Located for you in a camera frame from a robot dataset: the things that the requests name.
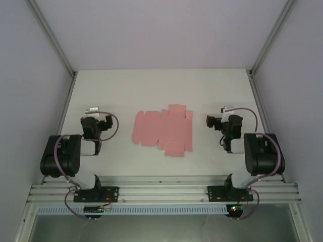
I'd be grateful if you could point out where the pink paper box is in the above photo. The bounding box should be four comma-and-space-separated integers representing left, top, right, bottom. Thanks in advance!
132, 104, 194, 158

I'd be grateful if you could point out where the aluminium table side rail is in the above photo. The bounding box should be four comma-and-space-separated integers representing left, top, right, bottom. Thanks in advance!
40, 73, 78, 185
248, 74, 285, 182

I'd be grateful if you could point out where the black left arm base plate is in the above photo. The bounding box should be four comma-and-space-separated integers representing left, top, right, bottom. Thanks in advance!
73, 186, 120, 203

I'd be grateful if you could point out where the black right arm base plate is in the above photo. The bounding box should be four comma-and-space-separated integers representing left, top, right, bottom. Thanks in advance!
207, 186, 254, 202

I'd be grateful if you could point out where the aluminium mounting rail beam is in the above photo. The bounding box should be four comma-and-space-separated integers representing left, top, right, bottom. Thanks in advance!
26, 175, 302, 205

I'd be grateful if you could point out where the aluminium frame post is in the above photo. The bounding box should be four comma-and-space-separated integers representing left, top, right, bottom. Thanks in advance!
25, 0, 78, 79
248, 0, 297, 78

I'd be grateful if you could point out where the light blue slotted cable duct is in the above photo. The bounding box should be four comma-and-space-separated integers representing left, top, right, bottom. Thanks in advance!
37, 204, 228, 215

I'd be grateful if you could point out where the aluminium frame leg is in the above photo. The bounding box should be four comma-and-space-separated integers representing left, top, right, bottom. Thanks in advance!
12, 204, 38, 242
289, 204, 311, 242

